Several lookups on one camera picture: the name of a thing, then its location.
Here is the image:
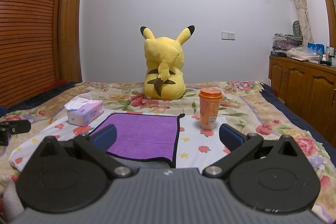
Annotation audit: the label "purple and grey towel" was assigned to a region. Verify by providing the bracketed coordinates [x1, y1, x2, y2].
[90, 113, 185, 168]

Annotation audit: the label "bottles on cabinet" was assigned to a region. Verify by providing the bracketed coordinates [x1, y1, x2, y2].
[319, 47, 336, 68]

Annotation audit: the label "orange lidded drink cup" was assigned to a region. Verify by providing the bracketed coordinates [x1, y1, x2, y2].
[199, 88, 223, 129]

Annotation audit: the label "floral bed blanket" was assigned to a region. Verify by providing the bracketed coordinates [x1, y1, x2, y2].
[1, 81, 335, 223]

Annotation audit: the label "stack of folded fabrics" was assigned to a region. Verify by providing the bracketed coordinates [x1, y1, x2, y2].
[270, 34, 303, 57]

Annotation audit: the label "white strawberry print cloth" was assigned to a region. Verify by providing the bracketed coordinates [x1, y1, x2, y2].
[9, 110, 229, 171]

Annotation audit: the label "brown slatted wardrobe door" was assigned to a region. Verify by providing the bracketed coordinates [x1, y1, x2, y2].
[1, 0, 60, 107]

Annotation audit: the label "white wall socket switch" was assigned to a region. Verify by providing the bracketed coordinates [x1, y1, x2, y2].
[221, 31, 235, 40]

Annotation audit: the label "brown wooden room door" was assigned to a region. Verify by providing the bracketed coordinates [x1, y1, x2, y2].
[58, 0, 82, 83]

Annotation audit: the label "yellow Pikachu plush toy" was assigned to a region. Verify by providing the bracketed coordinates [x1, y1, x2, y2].
[140, 25, 195, 100]

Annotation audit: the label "purple tissue box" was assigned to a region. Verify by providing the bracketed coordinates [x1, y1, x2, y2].
[64, 97, 104, 127]

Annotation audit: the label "blue gift box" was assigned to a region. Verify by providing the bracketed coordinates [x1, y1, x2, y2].
[307, 43, 325, 58]

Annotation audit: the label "brown wooden cabinet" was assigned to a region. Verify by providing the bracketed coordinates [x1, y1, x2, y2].
[268, 56, 335, 141]

